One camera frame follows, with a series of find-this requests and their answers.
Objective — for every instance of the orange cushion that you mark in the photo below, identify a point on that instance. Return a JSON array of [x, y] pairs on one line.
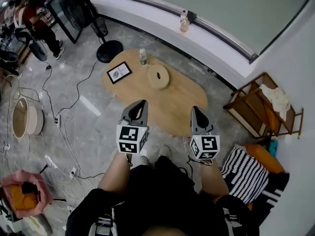
[[265, 156]]

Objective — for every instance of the black glass-door cabinet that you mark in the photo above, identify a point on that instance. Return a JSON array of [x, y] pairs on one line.
[[61, 21]]

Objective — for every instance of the red-capped clear bottle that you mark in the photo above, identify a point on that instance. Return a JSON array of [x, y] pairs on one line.
[[183, 14]]

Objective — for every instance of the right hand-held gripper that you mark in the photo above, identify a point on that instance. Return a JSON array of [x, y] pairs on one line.
[[208, 145]]

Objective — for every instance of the round beige side table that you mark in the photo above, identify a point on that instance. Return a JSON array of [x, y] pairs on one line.
[[27, 118]]

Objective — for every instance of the clear glass jar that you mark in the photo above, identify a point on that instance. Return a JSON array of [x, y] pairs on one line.
[[184, 25]]

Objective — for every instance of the person's white shoe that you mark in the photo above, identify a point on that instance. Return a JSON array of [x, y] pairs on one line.
[[144, 160], [164, 151]]

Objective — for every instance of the clear plastic bottle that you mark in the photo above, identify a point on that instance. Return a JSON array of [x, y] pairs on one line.
[[143, 56]]

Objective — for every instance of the white power strip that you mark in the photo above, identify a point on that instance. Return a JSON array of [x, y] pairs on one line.
[[57, 121], [51, 161]]

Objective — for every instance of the wooden storage rack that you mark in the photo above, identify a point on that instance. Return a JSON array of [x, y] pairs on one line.
[[253, 112]]

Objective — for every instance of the black striped blanket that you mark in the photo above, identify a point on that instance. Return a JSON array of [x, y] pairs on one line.
[[273, 193]]

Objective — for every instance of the person's right forearm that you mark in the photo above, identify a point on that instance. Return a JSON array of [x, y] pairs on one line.
[[214, 178]]

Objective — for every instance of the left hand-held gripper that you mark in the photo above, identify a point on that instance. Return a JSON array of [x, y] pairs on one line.
[[128, 138]]

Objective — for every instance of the black office chair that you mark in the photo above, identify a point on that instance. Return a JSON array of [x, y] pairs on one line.
[[12, 55]]

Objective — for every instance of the teal fabric item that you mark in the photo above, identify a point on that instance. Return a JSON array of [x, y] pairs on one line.
[[273, 147]]

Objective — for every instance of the white crumpled cloth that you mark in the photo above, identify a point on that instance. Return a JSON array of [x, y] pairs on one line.
[[278, 99]]

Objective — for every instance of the pink fabric bag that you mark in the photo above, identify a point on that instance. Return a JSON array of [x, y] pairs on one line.
[[27, 178]]

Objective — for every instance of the round wooden tissue holder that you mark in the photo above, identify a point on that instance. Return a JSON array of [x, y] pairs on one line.
[[158, 79]]

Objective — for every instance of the black standing fan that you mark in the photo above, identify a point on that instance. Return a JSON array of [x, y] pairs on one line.
[[108, 51]]

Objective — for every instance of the person's left forearm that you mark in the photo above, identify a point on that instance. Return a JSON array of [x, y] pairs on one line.
[[114, 171]]

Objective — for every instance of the orange cloth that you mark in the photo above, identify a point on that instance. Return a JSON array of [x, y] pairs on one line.
[[22, 200]]

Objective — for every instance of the black white striped pillow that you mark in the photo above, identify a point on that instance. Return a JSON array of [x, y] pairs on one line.
[[246, 176]]

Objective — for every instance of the white wall plug adapter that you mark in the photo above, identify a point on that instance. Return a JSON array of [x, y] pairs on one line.
[[73, 173]]

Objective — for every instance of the oval wooden coffee table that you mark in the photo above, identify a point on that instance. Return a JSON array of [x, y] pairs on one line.
[[169, 102]]

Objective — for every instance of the black picture frame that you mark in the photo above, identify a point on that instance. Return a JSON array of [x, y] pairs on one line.
[[119, 72]]

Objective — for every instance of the person's black clothing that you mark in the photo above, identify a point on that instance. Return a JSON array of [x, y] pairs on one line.
[[160, 200]]

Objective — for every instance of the black box device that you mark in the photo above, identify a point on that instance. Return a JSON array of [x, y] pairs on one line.
[[192, 16]]

